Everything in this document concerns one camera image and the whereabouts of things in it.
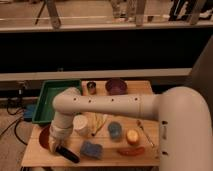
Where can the green plastic tray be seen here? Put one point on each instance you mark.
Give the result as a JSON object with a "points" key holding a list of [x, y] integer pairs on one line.
{"points": [[44, 112]]}

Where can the yellow banana peel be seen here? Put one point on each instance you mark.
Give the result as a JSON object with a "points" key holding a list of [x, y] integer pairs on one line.
{"points": [[98, 122]]}

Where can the blue box under tray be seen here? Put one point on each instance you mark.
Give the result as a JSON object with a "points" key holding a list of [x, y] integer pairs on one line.
{"points": [[28, 112]]}

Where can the red bowl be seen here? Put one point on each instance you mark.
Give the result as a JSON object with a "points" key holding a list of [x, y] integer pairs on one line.
{"points": [[44, 137]]}

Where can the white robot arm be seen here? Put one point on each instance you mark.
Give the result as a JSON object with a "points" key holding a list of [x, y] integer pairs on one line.
{"points": [[185, 128]]}

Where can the metal spoon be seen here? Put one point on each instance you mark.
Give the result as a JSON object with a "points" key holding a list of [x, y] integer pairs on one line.
{"points": [[154, 147]]}

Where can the wooden table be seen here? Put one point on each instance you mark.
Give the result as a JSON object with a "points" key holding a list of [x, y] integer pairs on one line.
{"points": [[36, 156]]}

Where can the purple bowl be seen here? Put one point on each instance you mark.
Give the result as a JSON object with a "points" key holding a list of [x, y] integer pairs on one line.
{"points": [[116, 86]]}

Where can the blue sponge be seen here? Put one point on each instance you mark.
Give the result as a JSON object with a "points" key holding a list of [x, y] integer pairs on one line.
{"points": [[91, 150]]}

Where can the white cup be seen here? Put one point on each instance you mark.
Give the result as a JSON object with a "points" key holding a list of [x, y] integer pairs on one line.
{"points": [[80, 125]]}

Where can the blue cup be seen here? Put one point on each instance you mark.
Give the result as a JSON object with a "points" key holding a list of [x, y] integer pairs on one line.
{"points": [[115, 130]]}

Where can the red sausage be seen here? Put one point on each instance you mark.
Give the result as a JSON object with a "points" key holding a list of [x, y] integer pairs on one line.
{"points": [[131, 151]]}

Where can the small metal can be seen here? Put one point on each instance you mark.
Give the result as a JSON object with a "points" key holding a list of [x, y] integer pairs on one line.
{"points": [[91, 87]]}

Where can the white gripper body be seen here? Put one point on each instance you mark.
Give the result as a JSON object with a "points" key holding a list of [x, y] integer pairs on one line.
{"points": [[56, 142]]}

